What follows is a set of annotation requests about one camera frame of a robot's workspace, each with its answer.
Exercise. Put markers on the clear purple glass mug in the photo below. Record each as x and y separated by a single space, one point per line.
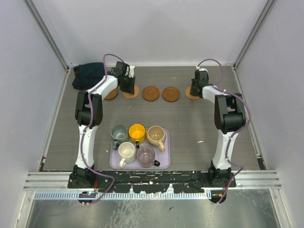
145 155

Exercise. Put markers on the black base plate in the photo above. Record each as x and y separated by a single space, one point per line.
149 182

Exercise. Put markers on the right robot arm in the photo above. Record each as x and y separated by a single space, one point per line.
229 118

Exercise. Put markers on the beige ceramic mug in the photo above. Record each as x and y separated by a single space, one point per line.
156 136

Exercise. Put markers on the left aluminium frame post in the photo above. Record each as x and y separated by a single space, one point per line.
45 31

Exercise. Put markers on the aluminium front rail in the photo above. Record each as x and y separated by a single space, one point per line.
260 179

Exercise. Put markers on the woven rattan coaster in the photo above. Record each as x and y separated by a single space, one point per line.
187 92
134 95

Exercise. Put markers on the aluminium frame post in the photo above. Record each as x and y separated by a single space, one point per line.
254 31
45 31

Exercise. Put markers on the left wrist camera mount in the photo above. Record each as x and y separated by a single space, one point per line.
131 71

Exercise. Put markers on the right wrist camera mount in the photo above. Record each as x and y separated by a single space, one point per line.
201 69

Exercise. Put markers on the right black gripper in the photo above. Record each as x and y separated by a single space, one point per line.
193 83

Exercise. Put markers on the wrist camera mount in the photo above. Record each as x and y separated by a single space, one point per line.
201 69
131 71

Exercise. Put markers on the yellow glass mug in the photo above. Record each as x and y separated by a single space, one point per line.
137 134

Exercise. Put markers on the grey ceramic mug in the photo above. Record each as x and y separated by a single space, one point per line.
119 135

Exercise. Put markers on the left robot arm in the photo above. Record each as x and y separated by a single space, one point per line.
89 114

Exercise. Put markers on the brown wooden coaster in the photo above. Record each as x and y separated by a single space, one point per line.
150 93
170 94
113 94

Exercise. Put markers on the lavender plastic tray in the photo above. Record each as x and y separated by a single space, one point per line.
164 158

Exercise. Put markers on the dark folded cloth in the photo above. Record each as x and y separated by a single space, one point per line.
88 75

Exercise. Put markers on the white ceramic mug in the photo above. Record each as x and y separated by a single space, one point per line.
127 153

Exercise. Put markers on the right aluminium frame post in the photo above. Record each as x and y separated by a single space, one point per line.
254 31

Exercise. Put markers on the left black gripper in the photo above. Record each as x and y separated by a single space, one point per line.
130 89

